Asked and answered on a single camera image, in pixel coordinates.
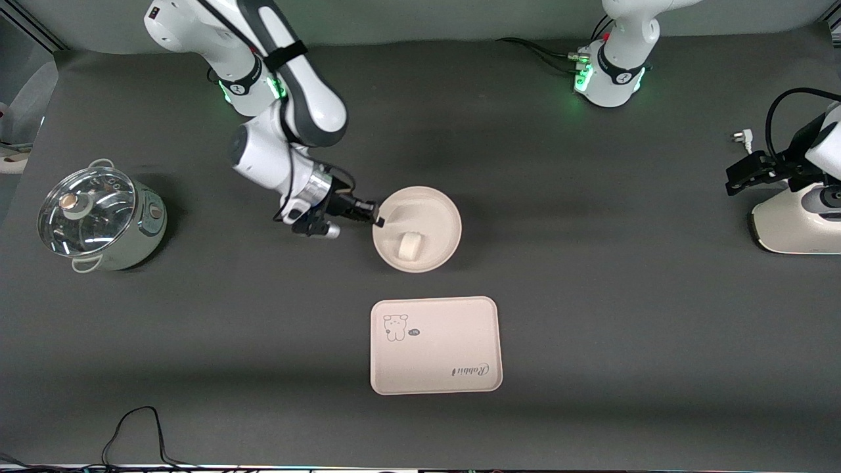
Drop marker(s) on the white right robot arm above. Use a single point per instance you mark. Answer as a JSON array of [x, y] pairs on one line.
[[309, 98]]

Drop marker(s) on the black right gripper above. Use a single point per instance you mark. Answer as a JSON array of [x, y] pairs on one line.
[[339, 204]]

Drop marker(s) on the white steamed bun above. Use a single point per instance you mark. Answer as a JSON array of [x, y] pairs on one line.
[[410, 246]]

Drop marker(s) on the dark grey table mat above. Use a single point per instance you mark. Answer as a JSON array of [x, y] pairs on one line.
[[263, 315]]

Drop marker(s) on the cream tray with rabbit print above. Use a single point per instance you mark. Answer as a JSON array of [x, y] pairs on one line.
[[437, 348]]

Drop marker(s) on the translucent plastic sheet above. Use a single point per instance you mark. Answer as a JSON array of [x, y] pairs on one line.
[[33, 98]]

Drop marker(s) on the black frame rail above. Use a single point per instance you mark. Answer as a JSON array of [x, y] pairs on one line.
[[39, 26]]

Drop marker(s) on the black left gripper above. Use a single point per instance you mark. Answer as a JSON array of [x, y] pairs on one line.
[[782, 165]]

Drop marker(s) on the round cream plate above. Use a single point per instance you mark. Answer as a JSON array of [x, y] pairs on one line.
[[433, 210]]

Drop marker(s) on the glass pot lid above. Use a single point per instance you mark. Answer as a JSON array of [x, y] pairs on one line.
[[85, 210]]

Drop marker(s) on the pale green electric pot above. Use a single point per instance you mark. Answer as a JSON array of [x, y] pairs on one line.
[[141, 226]]

